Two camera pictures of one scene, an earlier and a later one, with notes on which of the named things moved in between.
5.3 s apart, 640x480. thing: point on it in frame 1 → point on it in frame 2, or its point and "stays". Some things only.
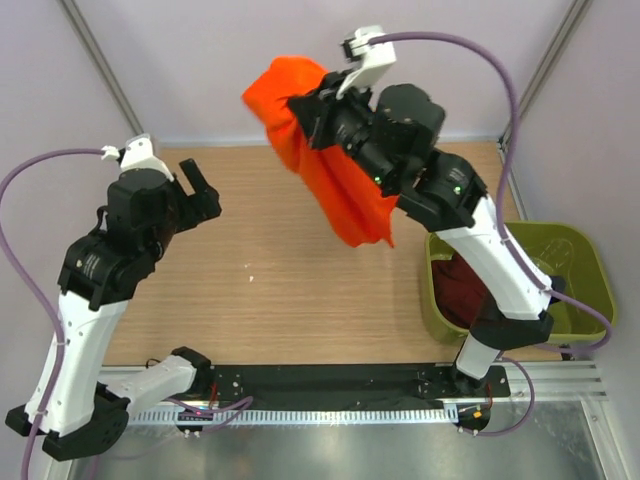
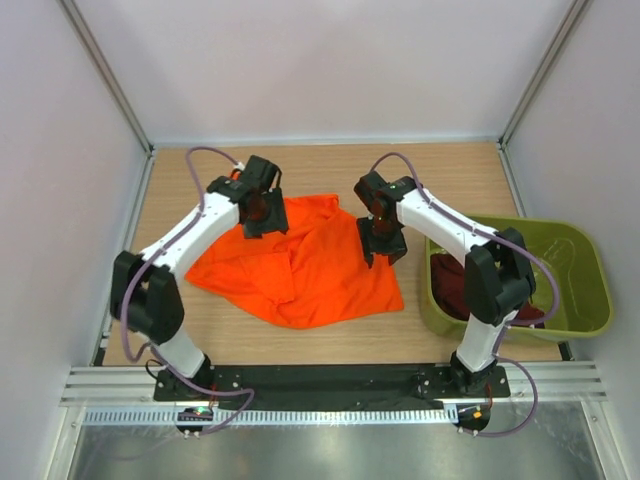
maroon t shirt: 459,291 stays
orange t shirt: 340,198 → 315,275
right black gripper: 317,118 → 382,243
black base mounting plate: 299,386 stays
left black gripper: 198,203 → 267,221
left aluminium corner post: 84,32 stays
